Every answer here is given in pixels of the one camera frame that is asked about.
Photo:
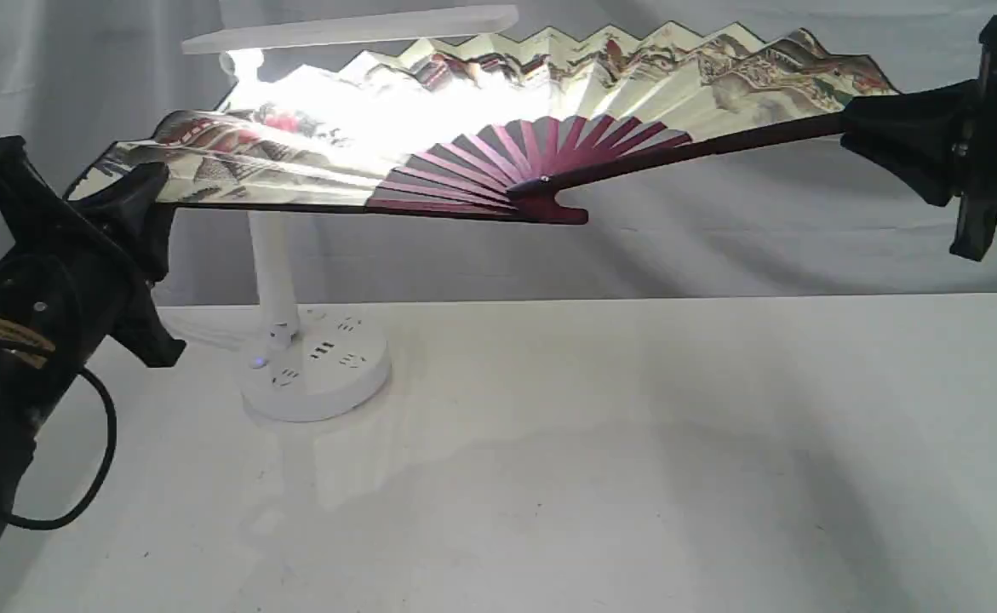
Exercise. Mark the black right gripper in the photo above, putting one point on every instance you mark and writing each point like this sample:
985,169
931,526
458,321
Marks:
953,127

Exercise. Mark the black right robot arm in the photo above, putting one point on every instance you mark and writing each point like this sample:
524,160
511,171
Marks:
942,143

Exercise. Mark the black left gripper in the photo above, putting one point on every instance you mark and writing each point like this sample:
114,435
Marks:
79,271

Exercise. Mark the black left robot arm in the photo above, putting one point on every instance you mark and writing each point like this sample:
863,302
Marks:
18,445

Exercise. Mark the white desk lamp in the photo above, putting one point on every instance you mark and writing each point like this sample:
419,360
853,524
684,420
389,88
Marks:
307,365

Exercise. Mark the grey backdrop curtain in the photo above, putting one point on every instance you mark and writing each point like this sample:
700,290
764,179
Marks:
804,219

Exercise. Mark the painted paper folding fan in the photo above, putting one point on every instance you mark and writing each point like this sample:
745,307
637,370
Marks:
446,129

